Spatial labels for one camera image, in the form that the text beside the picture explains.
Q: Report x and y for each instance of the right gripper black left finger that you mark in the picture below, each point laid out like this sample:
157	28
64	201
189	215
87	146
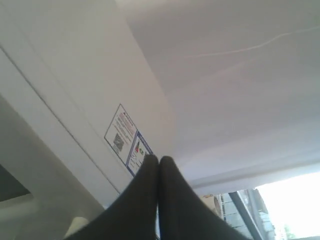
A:
132	216

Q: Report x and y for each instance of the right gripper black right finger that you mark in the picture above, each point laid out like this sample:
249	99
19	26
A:
182	214

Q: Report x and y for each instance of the white microwave oven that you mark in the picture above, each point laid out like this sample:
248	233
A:
80	108

